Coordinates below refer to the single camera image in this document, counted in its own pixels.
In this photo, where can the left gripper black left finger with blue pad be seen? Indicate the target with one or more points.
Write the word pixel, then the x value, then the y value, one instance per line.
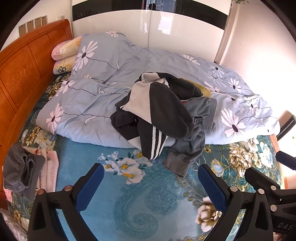
pixel 44 222

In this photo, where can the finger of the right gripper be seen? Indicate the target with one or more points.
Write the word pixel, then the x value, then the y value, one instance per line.
pixel 285 198
pixel 286 160

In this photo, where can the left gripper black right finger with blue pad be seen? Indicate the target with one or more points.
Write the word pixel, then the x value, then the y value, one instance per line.
pixel 256 224

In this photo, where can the black and cream fleece jacket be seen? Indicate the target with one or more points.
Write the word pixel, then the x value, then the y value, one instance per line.
pixel 153 111

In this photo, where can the dark box by bed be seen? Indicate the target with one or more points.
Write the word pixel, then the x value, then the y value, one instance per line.
pixel 287 122

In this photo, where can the pink folded fleece garment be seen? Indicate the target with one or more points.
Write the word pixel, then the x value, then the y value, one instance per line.
pixel 48 177

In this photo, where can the grey folded pants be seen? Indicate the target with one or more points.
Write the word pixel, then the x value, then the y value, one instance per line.
pixel 21 171

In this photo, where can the grey sweatshirt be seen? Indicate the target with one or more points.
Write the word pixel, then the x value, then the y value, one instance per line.
pixel 184 152

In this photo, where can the teal floral bed blanket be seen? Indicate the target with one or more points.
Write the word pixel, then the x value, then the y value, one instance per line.
pixel 140 199

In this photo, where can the mustard yellow garment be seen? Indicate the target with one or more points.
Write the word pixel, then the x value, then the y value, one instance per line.
pixel 203 89

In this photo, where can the light blue floral duvet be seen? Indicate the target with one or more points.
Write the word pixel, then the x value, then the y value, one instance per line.
pixel 107 66

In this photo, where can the white glossy wardrobe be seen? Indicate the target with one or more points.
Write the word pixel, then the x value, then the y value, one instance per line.
pixel 186 27

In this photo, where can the orange wooden headboard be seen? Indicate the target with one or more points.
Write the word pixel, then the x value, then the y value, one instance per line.
pixel 26 72

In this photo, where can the yellow floral pillow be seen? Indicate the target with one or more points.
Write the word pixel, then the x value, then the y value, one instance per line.
pixel 63 66

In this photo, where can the pink floral pillow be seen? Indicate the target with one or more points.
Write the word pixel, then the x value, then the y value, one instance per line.
pixel 66 49

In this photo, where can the green wall plant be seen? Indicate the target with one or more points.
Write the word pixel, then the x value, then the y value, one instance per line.
pixel 240 1

